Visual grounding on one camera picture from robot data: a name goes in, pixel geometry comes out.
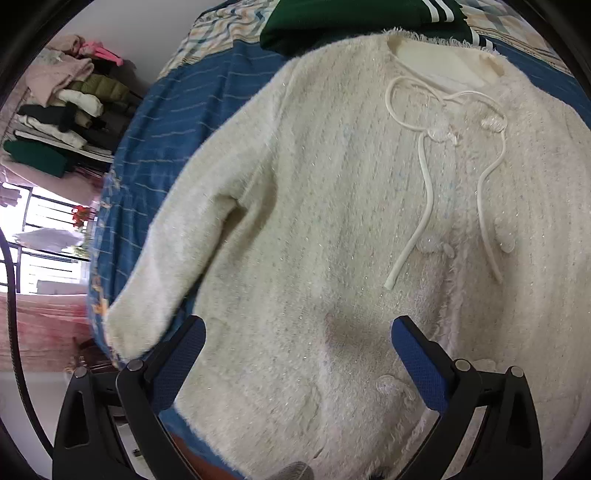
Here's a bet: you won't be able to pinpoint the blue striped bed cover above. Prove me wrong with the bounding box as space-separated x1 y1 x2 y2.
85 36 591 480

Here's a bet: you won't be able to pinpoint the black cable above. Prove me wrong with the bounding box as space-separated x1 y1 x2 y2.
0 228 56 458

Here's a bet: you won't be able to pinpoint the pile of folded clothes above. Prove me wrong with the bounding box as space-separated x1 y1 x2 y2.
2 34 141 180

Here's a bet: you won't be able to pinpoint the checkered pastel quilt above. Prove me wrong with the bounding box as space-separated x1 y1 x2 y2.
158 1 571 78

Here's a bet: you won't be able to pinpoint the dark green striped garment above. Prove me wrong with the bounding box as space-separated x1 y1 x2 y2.
259 0 492 57

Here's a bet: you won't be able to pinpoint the cream fuzzy tweed jacket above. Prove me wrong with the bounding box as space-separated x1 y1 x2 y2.
103 27 591 480

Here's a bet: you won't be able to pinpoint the red flowers at window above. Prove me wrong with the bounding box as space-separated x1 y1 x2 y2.
71 205 95 229

